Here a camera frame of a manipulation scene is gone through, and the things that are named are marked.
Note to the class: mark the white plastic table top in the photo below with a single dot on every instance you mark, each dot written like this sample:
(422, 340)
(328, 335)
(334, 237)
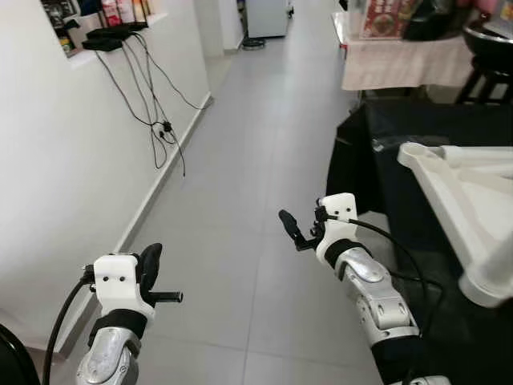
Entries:
(473, 200)

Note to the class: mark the clear adhesive tape patch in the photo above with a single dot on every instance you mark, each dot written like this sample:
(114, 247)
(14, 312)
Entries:
(383, 144)

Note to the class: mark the black bowl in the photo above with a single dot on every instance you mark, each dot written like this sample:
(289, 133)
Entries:
(490, 48)

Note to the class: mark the black flat box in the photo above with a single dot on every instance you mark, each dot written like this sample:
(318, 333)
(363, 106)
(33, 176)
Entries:
(103, 44)
(120, 30)

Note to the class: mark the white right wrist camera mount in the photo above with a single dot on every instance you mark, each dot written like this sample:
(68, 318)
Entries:
(337, 220)

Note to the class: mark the black round floor object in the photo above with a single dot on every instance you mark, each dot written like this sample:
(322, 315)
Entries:
(253, 44)

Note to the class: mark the white fridge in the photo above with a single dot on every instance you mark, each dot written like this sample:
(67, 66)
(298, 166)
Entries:
(268, 16)

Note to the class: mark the black power adapter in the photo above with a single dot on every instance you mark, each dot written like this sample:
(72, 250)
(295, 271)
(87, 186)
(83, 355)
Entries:
(167, 126)

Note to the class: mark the black tablecloth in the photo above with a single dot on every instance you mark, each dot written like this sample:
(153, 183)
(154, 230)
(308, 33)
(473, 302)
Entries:
(385, 176)

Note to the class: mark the red printed box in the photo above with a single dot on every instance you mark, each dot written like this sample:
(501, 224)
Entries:
(386, 18)

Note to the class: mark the beige tablecloth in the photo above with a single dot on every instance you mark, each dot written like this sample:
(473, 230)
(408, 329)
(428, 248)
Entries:
(405, 64)

